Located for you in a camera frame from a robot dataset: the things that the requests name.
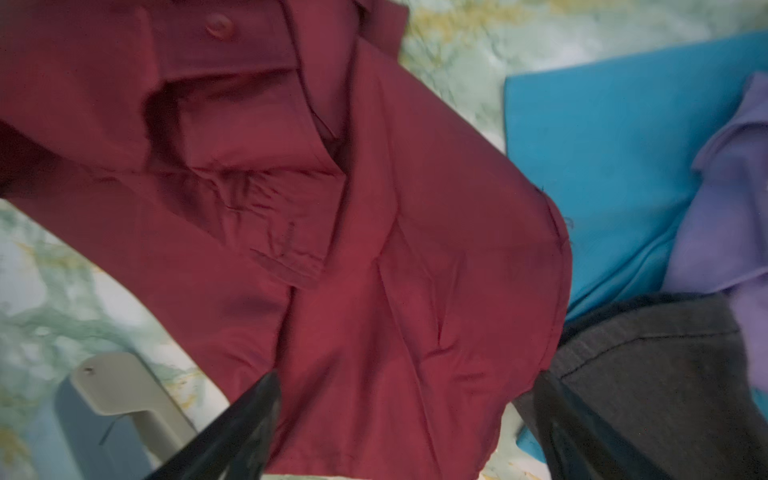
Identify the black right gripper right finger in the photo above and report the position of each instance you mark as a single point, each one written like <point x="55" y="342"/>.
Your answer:
<point x="579" y="444"/>

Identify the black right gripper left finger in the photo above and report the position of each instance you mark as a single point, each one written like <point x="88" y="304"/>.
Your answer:
<point x="237" y="444"/>

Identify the maroon button shirt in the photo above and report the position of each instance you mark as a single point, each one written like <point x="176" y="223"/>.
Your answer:
<point x="281" y="194"/>

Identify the dark grey cloth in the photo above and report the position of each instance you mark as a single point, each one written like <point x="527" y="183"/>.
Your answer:
<point x="669" y="373"/>

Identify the lilac purple cloth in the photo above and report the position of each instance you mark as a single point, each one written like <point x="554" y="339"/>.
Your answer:
<point x="721" y="244"/>

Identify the teal blue cloth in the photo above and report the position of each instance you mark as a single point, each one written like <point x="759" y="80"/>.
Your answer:
<point x="613" y="143"/>

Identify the grey blue board eraser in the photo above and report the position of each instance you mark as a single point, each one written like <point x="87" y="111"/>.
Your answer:
<point x="118" y="420"/>

